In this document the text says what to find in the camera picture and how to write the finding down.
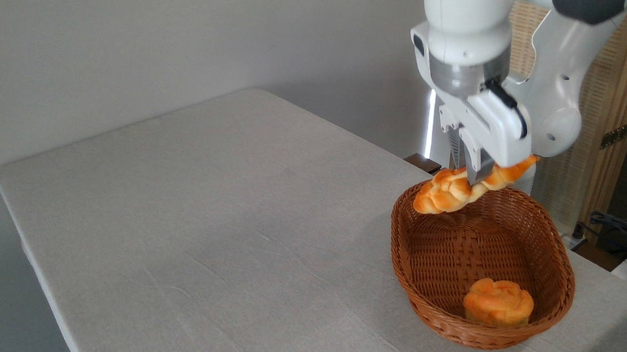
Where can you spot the braided golden bread loaf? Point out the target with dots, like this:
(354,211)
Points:
(446,193)

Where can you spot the round flower-shaped bread bun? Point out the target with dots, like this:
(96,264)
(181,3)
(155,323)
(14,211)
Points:
(498,303)

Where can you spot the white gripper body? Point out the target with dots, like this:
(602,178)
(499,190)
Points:
(499,132)

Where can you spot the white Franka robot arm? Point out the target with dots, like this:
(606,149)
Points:
(465,25)

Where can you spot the grey tablecloth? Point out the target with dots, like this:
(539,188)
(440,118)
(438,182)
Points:
(230,236)

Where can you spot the dark brown wooden furniture edge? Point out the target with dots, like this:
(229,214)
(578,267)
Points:
(422,162)

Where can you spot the dark metal screen hinge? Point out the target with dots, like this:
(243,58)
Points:
(618,134)

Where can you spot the brown oval wicker basket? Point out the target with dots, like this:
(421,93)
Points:
(441,253)

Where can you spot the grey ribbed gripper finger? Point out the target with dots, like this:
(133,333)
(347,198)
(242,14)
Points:
(479,168)
(455,151)

